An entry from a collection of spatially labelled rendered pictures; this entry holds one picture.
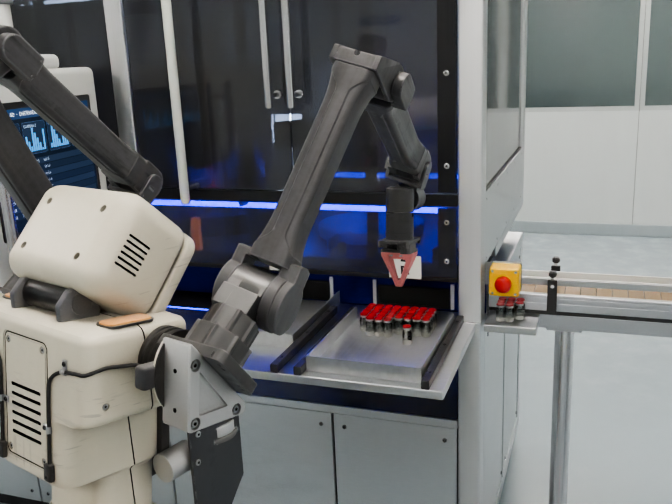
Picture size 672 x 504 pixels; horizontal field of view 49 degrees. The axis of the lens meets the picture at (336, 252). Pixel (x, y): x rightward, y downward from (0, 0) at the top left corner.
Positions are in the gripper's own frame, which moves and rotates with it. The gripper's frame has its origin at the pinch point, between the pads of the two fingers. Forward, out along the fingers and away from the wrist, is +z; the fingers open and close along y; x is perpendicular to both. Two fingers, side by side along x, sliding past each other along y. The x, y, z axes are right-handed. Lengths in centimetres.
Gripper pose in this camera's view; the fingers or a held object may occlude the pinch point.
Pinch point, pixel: (399, 282)
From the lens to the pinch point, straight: 153.4
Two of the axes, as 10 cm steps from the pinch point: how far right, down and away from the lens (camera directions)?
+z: 0.0, 9.9, 1.3
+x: -9.4, -0.4, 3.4
